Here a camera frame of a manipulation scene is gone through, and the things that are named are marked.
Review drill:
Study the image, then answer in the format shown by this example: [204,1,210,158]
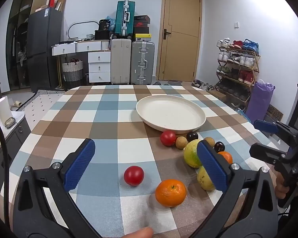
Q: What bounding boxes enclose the person's left hand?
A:
[121,227,154,238]

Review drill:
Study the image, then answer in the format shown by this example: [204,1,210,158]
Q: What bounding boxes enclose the brown longan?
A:
[175,136,189,150]
[203,137,215,149]

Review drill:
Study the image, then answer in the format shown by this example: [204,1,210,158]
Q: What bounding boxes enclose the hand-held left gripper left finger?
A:
[12,138,102,238]

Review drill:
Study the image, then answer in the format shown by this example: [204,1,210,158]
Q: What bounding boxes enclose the blue plastic bag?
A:
[105,15,117,33]

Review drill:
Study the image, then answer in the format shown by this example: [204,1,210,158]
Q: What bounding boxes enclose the beige suitcase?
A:
[110,38,132,85]

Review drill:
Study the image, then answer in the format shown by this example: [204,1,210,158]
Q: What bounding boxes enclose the white paper roll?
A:
[0,97,13,121]

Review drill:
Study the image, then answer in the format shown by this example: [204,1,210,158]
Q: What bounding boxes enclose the green yellow citrus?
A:
[183,139,204,168]

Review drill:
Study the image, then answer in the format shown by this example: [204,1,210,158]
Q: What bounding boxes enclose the oval metal hoop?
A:
[67,21,100,39]

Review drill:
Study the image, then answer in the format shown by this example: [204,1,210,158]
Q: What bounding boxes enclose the grey aluminium suitcase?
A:
[131,41,155,85]

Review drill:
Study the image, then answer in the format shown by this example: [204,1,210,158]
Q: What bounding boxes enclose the shoe rack with shoes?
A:
[216,38,259,105]

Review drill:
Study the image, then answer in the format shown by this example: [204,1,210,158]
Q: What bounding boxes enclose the orange mandarin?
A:
[155,179,187,208]
[217,151,233,164]

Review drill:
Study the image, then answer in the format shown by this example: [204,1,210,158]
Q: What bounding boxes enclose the black printed box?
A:
[99,19,111,31]

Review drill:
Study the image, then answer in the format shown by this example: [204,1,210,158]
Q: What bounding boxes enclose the wicker laundry basket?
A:
[62,59,83,82]

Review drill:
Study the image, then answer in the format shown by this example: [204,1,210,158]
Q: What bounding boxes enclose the red tomato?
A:
[124,166,145,186]
[160,130,177,147]

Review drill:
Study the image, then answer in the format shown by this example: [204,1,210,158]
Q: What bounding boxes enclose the wooden shoe rack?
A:
[216,40,261,109]

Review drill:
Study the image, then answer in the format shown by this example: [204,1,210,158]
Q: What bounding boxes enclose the dark glass wardrobe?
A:
[5,0,40,92]

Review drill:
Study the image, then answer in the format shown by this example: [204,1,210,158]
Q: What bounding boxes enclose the grey side cabinet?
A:
[0,111,31,154]

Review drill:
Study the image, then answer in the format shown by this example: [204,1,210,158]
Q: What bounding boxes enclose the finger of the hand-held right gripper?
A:
[250,142,288,165]
[254,120,298,142]

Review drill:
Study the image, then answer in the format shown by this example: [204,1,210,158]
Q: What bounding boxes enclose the brown cardboard box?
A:
[266,104,283,121]

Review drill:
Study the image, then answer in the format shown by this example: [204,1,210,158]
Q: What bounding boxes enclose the wooden door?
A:
[157,0,202,82]

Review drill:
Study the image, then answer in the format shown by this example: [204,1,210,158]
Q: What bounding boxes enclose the checkered tablecloth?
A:
[0,85,288,238]

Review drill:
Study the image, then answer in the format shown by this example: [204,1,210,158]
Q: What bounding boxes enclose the black white sneaker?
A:
[192,79,215,91]

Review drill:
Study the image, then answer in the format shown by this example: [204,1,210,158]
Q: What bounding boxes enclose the white drawer cabinet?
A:
[88,52,111,83]

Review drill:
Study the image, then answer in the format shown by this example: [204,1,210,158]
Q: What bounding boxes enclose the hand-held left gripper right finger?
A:
[189,140,280,238]

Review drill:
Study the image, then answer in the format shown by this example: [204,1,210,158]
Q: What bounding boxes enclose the black refrigerator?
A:
[27,7,62,92]

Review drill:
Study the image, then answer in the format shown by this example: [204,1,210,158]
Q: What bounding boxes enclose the person's right hand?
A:
[274,171,287,200]

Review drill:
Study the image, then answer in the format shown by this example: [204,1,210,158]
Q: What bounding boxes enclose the patterned floor rug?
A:
[12,89,65,129]

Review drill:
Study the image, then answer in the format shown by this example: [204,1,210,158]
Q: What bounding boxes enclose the purple plastic bag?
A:
[245,79,276,124]

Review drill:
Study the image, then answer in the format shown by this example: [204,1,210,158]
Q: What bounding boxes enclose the white desk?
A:
[52,40,111,56]

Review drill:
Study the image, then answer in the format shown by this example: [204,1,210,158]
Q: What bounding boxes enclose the teal suitcase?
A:
[115,1,135,38]

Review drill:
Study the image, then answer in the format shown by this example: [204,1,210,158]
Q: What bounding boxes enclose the black cable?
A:
[0,114,12,228]

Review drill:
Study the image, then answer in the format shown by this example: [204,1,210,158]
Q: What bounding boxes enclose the cream round plate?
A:
[136,95,206,132]

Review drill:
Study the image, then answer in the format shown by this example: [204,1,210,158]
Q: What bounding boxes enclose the yellow black shoe box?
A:
[135,33,151,42]

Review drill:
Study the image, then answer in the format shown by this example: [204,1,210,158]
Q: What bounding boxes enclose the black storage bin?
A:
[94,30,112,40]

